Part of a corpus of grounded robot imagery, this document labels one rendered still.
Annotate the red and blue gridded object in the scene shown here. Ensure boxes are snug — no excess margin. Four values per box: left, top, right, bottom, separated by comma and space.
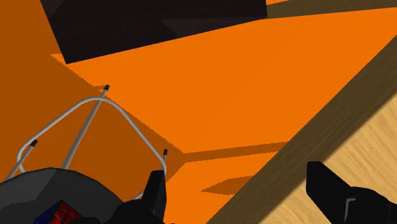
32, 200, 85, 224

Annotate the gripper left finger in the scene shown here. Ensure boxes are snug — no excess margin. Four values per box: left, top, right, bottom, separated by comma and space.
104, 169, 168, 224

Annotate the light wooden table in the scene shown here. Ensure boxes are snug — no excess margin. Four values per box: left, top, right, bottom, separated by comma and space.
205, 35, 397, 224

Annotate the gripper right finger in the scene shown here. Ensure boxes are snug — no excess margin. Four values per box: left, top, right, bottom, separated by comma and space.
305, 160, 397, 224

